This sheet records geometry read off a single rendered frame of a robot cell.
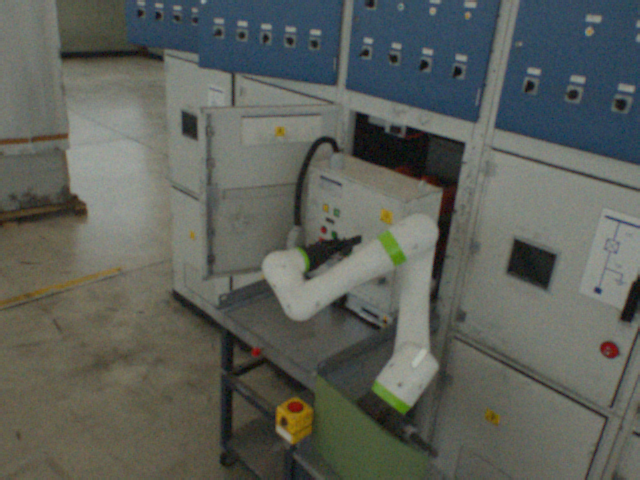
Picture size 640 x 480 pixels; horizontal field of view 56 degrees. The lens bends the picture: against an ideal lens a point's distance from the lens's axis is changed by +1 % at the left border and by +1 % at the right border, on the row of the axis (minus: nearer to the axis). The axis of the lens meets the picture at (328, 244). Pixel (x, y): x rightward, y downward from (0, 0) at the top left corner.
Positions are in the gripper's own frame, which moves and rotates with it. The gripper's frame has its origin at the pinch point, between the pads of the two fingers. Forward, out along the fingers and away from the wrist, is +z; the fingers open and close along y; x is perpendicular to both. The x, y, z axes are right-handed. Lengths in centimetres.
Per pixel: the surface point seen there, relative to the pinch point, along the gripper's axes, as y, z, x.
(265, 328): -20.3, -21.7, -38.5
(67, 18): -1114, 381, -52
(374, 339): 13.9, 1.5, -34.8
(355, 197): -12.9, 13.4, 9.7
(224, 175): -66, -8, 7
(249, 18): -86, 19, 65
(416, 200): 10.3, 19.7, 14.8
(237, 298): -41, -19, -36
